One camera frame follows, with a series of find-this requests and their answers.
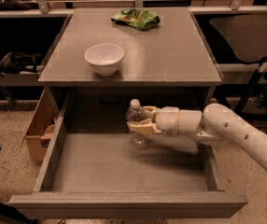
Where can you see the grey cabinet with table top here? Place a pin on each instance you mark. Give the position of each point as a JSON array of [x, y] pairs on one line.
[[166, 65]]

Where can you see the white ceramic bowl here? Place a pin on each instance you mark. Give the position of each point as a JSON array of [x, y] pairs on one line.
[[104, 59]]

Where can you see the clear plastic water bottle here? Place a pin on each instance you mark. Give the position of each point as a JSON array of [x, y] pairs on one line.
[[135, 112]]

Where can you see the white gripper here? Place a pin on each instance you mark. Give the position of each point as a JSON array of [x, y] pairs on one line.
[[167, 119]]

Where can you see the brown cardboard box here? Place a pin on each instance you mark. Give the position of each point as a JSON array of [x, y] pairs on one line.
[[41, 122]]

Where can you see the black left drawer handle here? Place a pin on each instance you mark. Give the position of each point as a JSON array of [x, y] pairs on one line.
[[110, 100]]

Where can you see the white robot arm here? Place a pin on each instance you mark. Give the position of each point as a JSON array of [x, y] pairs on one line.
[[216, 122]]

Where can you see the green chip bag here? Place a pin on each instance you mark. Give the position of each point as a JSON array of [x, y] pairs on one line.
[[138, 18]]

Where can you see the black office chair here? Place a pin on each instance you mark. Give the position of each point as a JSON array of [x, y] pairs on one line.
[[246, 35]]

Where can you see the black headphones on shelf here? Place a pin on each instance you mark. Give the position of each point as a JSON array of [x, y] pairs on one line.
[[15, 62]]

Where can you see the open grey top drawer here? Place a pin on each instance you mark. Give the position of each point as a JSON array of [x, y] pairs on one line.
[[89, 173]]

